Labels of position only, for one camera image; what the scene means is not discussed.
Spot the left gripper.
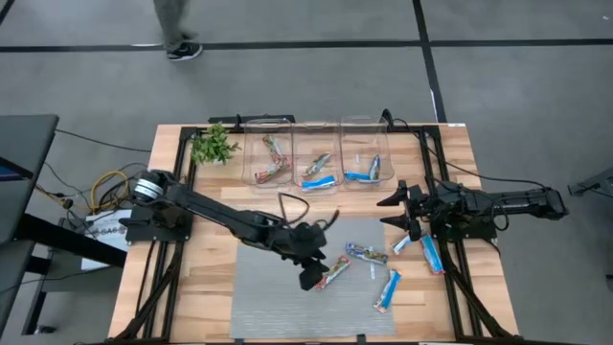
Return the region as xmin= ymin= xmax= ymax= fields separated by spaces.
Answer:
xmin=284 ymin=220 xmax=333 ymax=292

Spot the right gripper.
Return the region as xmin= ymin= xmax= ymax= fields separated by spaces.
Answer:
xmin=375 ymin=180 xmax=436 ymax=242

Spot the blue granola bar orange end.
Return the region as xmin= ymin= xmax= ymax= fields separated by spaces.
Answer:
xmin=373 ymin=268 xmax=402 ymax=313

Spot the green white granola bar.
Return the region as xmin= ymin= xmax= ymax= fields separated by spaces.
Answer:
xmin=302 ymin=152 xmax=331 ymax=178

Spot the grey woven mat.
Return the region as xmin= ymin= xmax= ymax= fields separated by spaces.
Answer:
xmin=229 ymin=218 xmax=397 ymax=340

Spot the clear plastic bin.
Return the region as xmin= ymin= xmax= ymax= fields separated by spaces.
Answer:
xmin=339 ymin=114 xmax=397 ymax=189
xmin=291 ymin=119 xmax=344 ymax=189
xmin=241 ymin=118 xmax=294 ymax=187

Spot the green plant in white pot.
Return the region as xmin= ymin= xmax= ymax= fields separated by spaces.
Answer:
xmin=190 ymin=122 xmax=242 ymax=167

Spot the grey stand foot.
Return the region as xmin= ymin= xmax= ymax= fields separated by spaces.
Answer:
xmin=567 ymin=166 xmax=613 ymax=197

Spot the person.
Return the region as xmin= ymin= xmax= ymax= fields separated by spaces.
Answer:
xmin=151 ymin=0 xmax=205 ymax=62

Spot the dark grey side desk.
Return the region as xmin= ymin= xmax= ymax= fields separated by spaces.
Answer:
xmin=0 ymin=113 xmax=129 ymax=336

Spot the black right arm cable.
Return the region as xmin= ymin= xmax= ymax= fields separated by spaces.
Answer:
xmin=382 ymin=108 xmax=547 ymax=189

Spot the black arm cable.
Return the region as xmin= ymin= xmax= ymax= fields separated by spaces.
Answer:
xmin=382 ymin=108 xmax=547 ymax=189
xmin=276 ymin=190 xmax=342 ymax=232

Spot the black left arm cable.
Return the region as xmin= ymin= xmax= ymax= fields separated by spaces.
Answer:
xmin=276 ymin=190 xmax=342 ymax=232

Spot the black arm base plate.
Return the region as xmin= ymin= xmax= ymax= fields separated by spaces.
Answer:
xmin=429 ymin=220 xmax=498 ymax=243
xmin=118 ymin=205 xmax=193 ymax=243

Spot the black metal table frame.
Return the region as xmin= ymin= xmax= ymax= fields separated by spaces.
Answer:
xmin=110 ymin=113 xmax=524 ymax=345

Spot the yellow cable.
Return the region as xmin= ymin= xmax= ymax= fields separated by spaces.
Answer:
xmin=88 ymin=170 xmax=131 ymax=213

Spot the black floor cable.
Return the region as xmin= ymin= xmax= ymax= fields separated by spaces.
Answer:
xmin=55 ymin=127 xmax=153 ymax=154

